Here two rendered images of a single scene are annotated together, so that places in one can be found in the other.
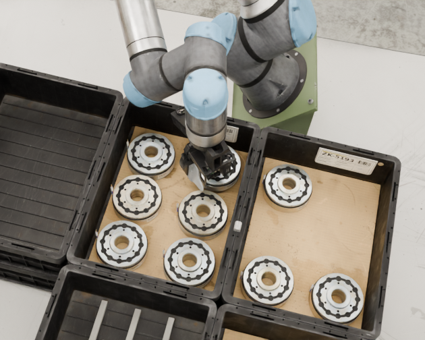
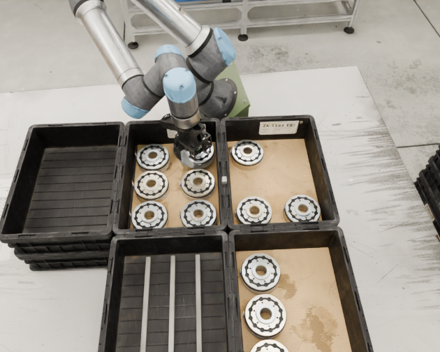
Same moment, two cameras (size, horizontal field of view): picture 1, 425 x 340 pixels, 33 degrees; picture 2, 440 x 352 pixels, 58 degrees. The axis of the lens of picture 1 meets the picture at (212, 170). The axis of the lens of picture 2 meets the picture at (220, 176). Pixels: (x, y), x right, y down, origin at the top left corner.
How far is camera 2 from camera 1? 34 cm
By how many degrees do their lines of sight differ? 8
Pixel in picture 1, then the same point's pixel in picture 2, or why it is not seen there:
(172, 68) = (151, 80)
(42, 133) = (77, 165)
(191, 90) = (170, 82)
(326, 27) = not seen: hidden behind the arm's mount
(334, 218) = (283, 165)
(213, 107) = (187, 90)
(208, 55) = (174, 62)
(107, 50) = (107, 112)
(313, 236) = (273, 179)
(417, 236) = (334, 167)
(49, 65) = not seen: hidden behind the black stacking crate
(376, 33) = not seen: hidden behind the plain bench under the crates
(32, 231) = (85, 226)
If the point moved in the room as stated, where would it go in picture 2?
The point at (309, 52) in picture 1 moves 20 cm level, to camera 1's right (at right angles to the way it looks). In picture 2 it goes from (235, 75) to (286, 69)
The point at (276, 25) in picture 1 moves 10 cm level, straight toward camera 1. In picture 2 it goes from (211, 52) to (212, 73)
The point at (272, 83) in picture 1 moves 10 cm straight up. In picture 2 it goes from (218, 98) to (217, 76)
